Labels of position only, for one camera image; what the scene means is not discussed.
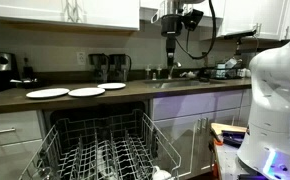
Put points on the white rounded dish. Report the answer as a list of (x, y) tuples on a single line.
[(161, 174)]

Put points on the clear glass jar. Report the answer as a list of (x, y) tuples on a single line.
[(45, 171)]

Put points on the small clear soap bottle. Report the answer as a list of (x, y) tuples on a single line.
[(148, 72), (159, 72)]

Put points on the dark small bottle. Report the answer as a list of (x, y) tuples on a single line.
[(27, 70)]

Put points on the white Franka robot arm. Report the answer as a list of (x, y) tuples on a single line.
[(275, 100)]

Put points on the black dish drying rack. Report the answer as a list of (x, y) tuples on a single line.
[(226, 70)]

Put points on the wooden board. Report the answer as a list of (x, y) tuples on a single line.
[(228, 127)]

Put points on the grey robot table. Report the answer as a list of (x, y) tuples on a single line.
[(228, 163)]

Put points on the black pan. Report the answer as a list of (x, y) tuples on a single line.
[(26, 83)]

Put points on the large white plate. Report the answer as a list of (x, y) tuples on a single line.
[(47, 93), (86, 92)]

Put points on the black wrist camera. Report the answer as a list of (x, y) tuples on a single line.
[(193, 18)]

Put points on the wide white upper cabinet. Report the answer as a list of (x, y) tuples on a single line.
[(35, 10)]

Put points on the steel kitchen sink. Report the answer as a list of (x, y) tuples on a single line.
[(175, 83)]

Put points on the chrome kitchen faucet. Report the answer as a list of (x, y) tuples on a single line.
[(171, 68)]

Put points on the dishwasher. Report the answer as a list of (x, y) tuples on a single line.
[(95, 111)]

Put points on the white drawer unit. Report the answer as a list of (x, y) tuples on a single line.
[(11, 156)]

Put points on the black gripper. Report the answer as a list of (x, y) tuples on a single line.
[(171, 25)]

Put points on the white under-sink cabinet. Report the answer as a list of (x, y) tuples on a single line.
[(191, 106)]

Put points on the small white plate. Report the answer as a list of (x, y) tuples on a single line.
[(111, 86)]

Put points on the white wall outlet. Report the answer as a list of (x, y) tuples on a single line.
[(81, 58)]

